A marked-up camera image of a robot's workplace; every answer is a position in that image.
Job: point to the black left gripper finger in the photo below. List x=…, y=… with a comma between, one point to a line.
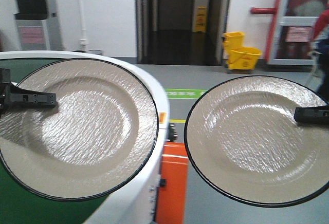
x=13, y=96

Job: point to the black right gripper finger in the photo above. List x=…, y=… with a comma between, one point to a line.
x=312, y=115

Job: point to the beige black-rimmed plate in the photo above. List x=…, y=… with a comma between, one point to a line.
x=96, y=140
x=242, y=139

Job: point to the person in red jacket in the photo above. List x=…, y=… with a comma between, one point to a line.
x=320, y=44

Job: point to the black water dispenser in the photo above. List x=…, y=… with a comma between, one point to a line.
x=38, y=25

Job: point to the yellow mop bucket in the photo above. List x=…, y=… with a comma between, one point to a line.
x=239, y=56

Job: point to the red fire pipe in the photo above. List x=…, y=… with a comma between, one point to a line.
x=272, y=28

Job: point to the yellow wet floor sign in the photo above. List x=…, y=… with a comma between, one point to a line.
x=200, y=19

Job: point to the orange conveyor side panel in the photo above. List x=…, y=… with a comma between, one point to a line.
x=173, y=183

